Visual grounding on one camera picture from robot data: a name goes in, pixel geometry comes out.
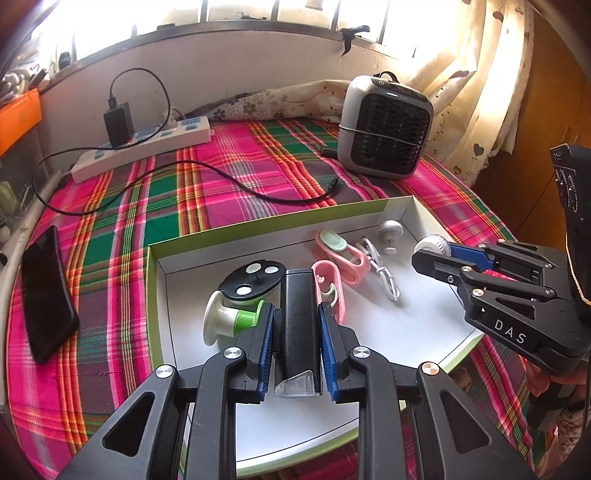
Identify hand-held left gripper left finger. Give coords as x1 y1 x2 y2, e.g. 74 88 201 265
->
58 305 278 480

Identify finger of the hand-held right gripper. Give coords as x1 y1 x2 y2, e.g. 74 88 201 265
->
412 251 561 320
450 240 561 282

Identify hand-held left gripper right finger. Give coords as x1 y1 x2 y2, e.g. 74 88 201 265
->
318 302 536 480

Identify white round knob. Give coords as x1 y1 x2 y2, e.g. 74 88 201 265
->
418 234 451 257

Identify black device clear cap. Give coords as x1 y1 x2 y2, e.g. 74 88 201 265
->
273 269 324 398

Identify white green spool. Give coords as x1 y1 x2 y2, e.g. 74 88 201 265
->
202 291 269 347

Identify white cardboard box green rim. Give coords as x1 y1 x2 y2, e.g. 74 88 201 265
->
148 196 485 478

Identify pink clip with green pad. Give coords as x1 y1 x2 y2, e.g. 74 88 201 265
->
315 228 370 284

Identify person's right hand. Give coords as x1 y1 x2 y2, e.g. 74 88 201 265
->
525 360 555 400

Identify white knob hook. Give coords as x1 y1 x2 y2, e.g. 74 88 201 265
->
378 220 403 256

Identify plain pink clip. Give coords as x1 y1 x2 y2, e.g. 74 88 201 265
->
311 261 348 324

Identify black oval holder white dots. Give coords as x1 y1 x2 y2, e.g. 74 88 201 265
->
219 260 287 302

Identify grey fan heater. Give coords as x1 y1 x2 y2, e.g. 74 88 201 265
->
337 71 435 181

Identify cream heart print curtain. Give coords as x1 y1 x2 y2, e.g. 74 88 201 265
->
406 0 536 185

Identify brown wooden cabinet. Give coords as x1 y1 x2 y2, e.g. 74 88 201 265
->
475 0 591 241

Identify pink green plaid blanket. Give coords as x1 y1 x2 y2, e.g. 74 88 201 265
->
4 115 532 480

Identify black smartphone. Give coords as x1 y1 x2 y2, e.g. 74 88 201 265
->
21 225 79 365

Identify floral pillow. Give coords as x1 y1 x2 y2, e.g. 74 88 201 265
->
189 79 354 124

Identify white power strip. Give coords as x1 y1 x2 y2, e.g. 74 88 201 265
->
70 115 214 183

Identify white power plug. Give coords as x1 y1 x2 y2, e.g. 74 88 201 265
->
163 107 186 136

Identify black charger adapter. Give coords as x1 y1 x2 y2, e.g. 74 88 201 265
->
102 104 136 146

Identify orange storage box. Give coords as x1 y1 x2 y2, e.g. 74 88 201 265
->
0 89 42 158

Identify white coiled cable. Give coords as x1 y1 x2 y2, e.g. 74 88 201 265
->
355 237 402 303

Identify black charging cable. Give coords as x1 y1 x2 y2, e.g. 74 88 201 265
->
34 68 342 217

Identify black strap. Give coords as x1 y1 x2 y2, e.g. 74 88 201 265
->
339 25 371 57

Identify metal window frame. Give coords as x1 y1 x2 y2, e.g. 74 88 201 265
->
28 0 416 63

